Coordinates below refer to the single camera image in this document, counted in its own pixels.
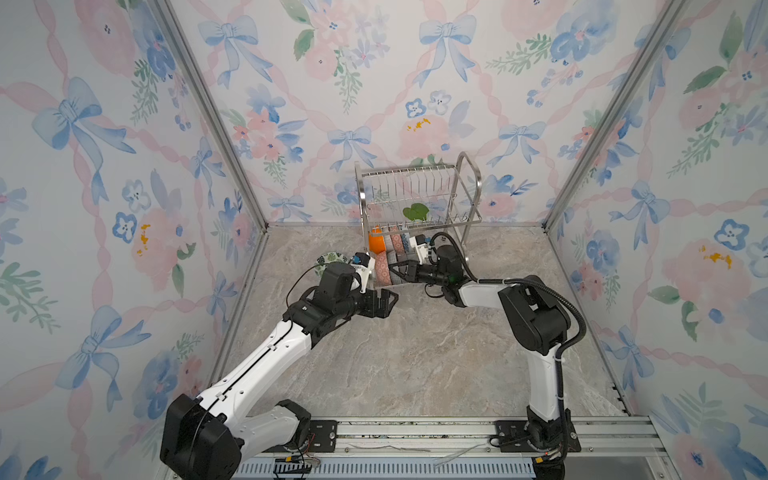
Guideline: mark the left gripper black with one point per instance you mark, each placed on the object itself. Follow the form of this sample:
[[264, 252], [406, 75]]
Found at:
[[385, 306]]

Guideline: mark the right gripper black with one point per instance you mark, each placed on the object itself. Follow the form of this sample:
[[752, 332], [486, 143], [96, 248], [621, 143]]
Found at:
[[412, 271]]

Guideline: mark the black white floral bowl front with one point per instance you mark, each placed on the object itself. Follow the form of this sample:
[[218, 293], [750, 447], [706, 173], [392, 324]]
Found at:
[[382, 272]]

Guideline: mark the black white floral bowl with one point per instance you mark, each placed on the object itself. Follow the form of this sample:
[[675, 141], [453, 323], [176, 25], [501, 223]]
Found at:
[[382, 272], [397, 242]]

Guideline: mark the white bowl orange outside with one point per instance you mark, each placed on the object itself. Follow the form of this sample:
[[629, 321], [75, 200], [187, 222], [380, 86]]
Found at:
[[377, 241]]

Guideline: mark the stainless steel dish rack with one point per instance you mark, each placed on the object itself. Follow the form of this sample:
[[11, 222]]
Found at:
[[419, 199]]

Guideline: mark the green leaf pattern bowl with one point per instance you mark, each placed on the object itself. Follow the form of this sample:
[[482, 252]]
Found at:
[[328, 258]]

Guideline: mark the dark blue flower bowl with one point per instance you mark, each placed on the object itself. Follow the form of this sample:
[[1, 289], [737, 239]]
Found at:
[[396, 269]]

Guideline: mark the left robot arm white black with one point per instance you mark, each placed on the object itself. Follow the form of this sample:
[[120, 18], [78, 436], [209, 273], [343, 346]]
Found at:
[[210, 435]]

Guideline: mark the green leaf-shaped dish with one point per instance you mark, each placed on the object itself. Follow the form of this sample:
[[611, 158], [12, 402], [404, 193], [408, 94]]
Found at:
[[416, 212]]

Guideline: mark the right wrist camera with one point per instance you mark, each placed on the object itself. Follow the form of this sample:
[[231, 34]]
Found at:
[[422, 249]]

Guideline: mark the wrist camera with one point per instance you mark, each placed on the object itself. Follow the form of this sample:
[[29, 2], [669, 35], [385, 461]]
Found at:
[[422, 249], [364, 266]]

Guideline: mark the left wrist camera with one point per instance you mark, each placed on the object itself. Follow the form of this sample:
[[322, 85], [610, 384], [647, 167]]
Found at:
[[364, 266]]

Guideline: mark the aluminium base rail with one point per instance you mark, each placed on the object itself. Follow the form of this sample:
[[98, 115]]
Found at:
[[471, 448]]

